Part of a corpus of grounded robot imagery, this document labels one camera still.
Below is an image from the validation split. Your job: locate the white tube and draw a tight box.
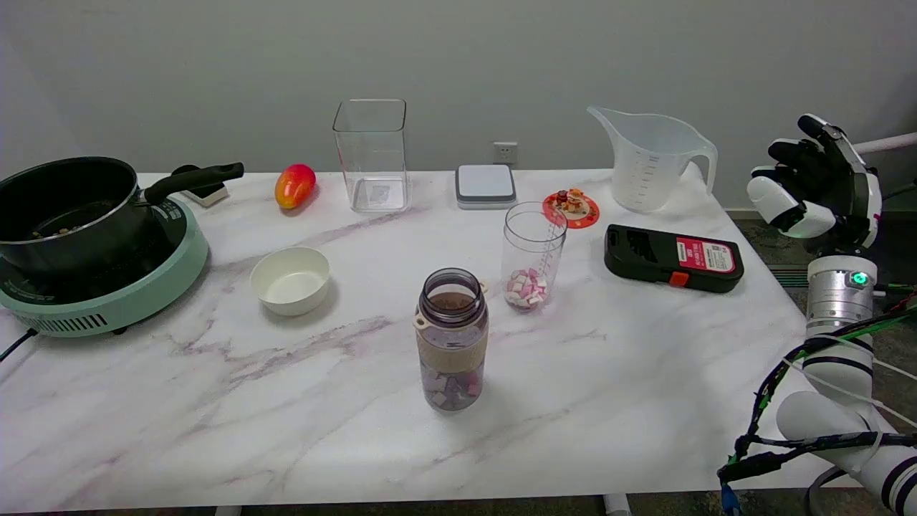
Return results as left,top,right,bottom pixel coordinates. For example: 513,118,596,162
853,132,917,156

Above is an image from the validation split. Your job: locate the small clear measuring cup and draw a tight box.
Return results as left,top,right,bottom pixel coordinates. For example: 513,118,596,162
501,201,568,312

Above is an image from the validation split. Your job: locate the black box with red label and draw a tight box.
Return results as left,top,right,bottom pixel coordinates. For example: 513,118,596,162
604,224,745,294

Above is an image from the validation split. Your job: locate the green induction cooker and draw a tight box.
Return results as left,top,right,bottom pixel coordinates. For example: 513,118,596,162
0,195,210,338

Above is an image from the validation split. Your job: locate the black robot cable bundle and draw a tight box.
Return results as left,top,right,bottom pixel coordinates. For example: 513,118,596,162
718,283,917,516

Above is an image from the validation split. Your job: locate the white bowl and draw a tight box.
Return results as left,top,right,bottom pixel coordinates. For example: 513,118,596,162
250,247,331,317

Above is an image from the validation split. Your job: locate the floor vent grille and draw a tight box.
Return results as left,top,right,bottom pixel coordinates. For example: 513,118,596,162
768,264,812,288

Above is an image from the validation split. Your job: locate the black cooker power cable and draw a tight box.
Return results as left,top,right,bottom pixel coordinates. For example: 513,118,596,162
0,328,37,363

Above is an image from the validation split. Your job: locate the black saucepan with handle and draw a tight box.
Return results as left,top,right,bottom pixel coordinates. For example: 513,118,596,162
0,156,245,277

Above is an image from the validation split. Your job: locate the red yellow mango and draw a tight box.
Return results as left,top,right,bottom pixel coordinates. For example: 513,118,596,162
274,163,317,211

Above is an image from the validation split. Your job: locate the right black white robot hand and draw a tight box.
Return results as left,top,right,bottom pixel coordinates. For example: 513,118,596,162
747,113,883,253

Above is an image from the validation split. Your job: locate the small white black device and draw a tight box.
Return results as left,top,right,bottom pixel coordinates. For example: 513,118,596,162
171,165,231,209

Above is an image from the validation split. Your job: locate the clear square plastic container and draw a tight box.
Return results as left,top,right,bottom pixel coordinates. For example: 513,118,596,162
332,99,412,214

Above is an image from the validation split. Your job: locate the white grey kitchen scale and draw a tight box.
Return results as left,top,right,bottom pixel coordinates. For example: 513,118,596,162
455,164,517,211

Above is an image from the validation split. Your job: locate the clear bottle with beige band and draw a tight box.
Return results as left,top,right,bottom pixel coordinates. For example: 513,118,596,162
413,268,491,413

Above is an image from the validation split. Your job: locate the red coaster with figurine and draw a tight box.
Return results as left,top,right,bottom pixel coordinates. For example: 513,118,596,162
542,188,600,229

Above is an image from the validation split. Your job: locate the large translucent measuring jug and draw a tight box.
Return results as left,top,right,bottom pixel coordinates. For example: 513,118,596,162
587,105,719,214

